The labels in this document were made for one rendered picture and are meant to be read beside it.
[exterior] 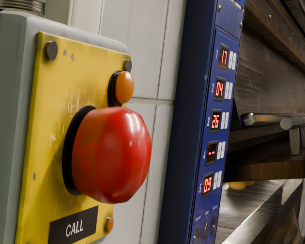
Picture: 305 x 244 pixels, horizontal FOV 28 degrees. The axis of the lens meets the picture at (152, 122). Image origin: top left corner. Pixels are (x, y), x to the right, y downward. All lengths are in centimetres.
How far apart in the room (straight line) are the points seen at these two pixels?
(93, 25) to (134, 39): 12
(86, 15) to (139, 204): 24
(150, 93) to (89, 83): 30
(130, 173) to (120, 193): 1
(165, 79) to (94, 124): 36
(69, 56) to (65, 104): 2
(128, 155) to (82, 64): 4
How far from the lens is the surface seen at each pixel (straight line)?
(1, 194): 22
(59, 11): 36
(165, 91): 59
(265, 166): 85
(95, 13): 38
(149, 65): 54
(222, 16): 67
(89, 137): 23
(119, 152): 23
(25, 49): 21
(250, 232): 149
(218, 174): 74
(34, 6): 27
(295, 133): 95
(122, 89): 27
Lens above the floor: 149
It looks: 3 degrees down
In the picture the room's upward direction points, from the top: 7 degrees clockwise
